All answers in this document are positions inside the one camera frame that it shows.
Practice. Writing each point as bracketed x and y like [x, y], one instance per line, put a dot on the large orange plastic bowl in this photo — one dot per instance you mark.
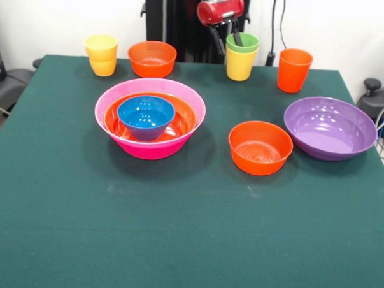
[185, 118]

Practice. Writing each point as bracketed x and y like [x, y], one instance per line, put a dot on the blue plastic bowl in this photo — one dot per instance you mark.
[145, 119]

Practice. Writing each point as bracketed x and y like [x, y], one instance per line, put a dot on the small orange plastic bowl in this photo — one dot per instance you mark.
[258, 166]
[150, 69]

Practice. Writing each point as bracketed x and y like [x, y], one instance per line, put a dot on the green plastic cup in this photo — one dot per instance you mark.
[250, 44]

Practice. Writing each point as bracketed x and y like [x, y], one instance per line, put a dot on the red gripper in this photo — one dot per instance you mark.
[221, 11]

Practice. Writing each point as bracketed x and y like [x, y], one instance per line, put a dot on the dark green tablecloth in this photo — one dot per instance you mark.
[188, 239]

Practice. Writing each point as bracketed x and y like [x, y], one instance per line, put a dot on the large pink plastic bowl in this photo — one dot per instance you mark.
[147, 151]

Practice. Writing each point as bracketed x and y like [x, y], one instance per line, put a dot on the light orange plastic cup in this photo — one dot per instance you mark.
[103, 68]

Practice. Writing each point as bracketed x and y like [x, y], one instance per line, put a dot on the yellow plastic cup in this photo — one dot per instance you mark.
[100, 46]
[240, 68]

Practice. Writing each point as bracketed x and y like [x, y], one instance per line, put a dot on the purple plastic bowl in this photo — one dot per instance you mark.
[329, 137]

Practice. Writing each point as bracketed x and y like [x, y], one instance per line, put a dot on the black stand base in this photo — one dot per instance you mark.
[13, 85]
[370, 104]

